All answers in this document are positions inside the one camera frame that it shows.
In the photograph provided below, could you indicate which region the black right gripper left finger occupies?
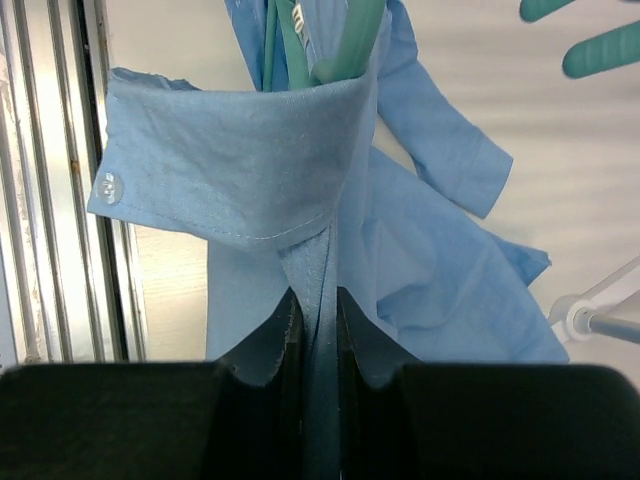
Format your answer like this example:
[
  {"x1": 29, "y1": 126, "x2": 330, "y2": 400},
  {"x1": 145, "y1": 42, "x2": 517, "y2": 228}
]
[{"x1": 200, "y1": 290, "x2": 304, "y2": 479}]

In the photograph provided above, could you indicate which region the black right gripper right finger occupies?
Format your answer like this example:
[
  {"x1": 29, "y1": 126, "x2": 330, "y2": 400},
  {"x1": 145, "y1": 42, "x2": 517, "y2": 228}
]
[{"x1": 337, "y1": 287, "x2": 422, "y2": 480}]

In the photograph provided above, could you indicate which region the light blue shirt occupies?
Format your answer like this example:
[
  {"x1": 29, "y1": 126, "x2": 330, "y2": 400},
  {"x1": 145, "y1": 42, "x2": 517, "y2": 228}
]
[{"x1": 88, "y1": 1, "x2": 569, "y2": 479}]

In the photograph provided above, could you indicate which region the teal hanger of blue shirt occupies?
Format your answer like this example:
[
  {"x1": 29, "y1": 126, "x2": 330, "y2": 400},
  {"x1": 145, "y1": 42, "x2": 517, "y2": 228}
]
[{"x1": 262, "y1": 0, "x2": 385, "y2": 91}]

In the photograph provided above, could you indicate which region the teal hanger of white shirt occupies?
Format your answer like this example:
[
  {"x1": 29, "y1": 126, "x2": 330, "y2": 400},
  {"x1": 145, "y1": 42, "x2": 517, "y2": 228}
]
[{"x1": 519, "y1": 0, "x2": 574, "y2": 23}]

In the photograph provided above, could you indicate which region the teal hanger of checked shirt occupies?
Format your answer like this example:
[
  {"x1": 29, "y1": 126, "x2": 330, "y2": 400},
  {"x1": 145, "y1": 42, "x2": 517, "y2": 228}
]
[{"x1": 562, "y1": 21, "x2": 640, "y2": 79}]

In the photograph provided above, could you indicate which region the metal clothes rack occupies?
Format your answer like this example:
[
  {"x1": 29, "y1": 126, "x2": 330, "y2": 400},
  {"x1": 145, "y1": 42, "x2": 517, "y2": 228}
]
[{"x1": 548, "y1": 257, "x2": 639, "y2": 344}]

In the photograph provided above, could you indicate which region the aluminium mounting rail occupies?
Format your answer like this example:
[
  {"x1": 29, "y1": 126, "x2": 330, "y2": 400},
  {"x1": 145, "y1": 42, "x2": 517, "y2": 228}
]
[{"x1": 1, "y1": 1, "x2": 146, "y2": 363}]

